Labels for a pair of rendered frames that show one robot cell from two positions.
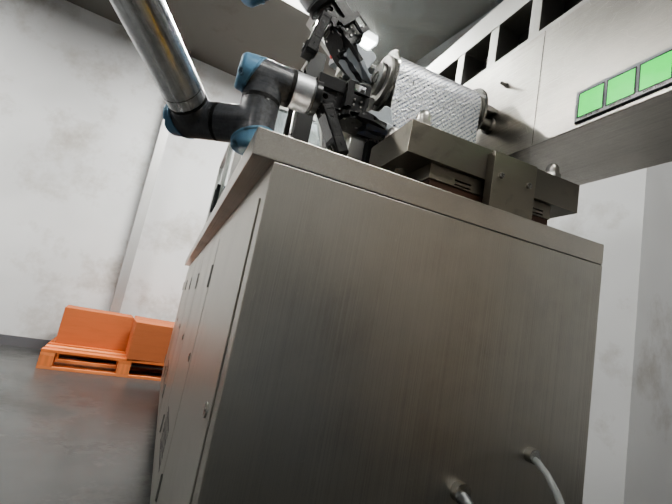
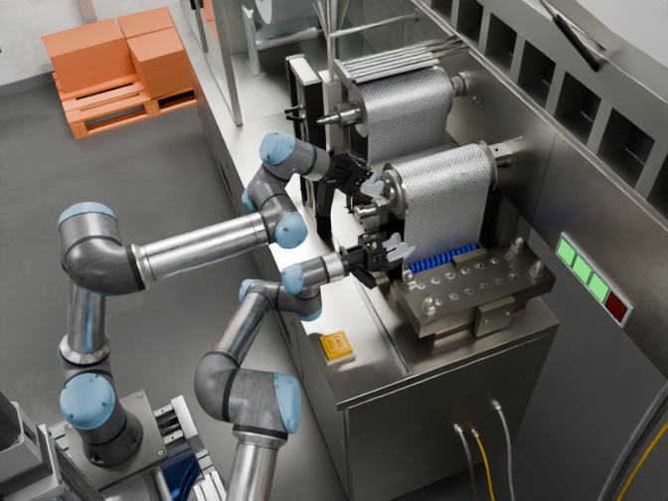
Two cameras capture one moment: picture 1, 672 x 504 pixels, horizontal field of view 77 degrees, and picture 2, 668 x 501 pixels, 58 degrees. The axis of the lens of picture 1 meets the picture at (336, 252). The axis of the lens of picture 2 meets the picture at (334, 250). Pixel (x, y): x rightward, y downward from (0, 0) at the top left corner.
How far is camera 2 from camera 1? 162 cm
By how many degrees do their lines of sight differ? 56
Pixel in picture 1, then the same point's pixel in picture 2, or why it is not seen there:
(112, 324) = (106, 53)
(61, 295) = (22, 22)
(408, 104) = (419, 223)
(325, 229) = (380, 410)
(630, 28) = (599, 233)
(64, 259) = not seen: outside the picture
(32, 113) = not seen: outside the picture
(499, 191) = (484, 326)
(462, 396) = (459, 412)
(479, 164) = (471, 314)
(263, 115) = (314, 307)
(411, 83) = (419, 208)
